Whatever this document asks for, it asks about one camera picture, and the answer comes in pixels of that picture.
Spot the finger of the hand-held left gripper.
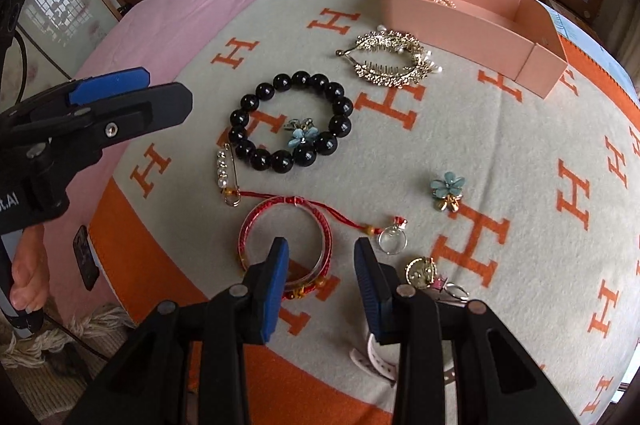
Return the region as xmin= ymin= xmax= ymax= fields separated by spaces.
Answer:
xmin=0 ymin=67 xmax=151 ymax=126
xmin=50 ymin=82 xmax=193 ymax=156

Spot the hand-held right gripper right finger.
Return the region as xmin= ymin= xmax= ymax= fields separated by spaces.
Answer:
xmin=353 ymin=237 xmax=581 ymax=425

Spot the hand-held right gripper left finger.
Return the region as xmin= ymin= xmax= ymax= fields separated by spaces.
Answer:
xmin=65 ymin=237 xmax=291 ymax=425

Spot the red clear bangle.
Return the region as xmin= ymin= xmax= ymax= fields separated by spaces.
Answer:
xmin=237 ymin=196 xmax=333 ymax=301

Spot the white watch band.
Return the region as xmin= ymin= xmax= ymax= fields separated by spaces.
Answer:
xmin=350 ymin=330 xmax=401 ymax=388

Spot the silver ring with pink gem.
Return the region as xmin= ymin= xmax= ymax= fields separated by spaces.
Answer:
xmin=432 ymin=275 xmax=471 ymax=303

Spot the pearl safety pin brooch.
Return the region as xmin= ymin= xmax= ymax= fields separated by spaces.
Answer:
xmin=216 ymin=142 xmax=243 ymax=206

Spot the blue flower earring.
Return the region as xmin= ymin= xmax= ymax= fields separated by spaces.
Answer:
xmin=429 ymin=171 xmax=467 ymax=213
xmin=282 ymin=119 xmax=321 ymax=150

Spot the black bead bracelet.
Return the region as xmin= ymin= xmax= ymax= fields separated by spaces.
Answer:
xmin=228 ymin=70 xmax=355 ymax=173

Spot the gold rhinestone hair clip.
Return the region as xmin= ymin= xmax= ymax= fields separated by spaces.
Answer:
xmin=336 ymin=25 xmax=445 ymax=90

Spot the pink box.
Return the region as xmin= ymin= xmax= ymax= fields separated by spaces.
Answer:
xmin=378 ymin=0 xmax=570 ymax=100

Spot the person's left hand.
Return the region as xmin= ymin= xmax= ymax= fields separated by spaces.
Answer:
xmin=10 ymin=225 xmax=51 ymax=313

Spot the glossy wardrobe door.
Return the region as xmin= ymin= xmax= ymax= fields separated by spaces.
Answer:
xmin=22 ymin=0 xmax=108 ymax=48

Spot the black phone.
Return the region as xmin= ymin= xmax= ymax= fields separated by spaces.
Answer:
xmin=72 ymin=225 xmax=101 ymax=292

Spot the beige fringed rug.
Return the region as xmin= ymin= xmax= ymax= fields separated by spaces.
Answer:
xmin=0 ymin=302 xmax=136 ymax=425

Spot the orange grey printed blanket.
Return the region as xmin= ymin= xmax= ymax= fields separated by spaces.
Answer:
xmin=89 ymin=0 xmax=640 ymax=425

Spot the black cable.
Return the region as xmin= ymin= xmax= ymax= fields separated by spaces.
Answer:
xmin=10 ymin=27 xmax=30 ymax=80

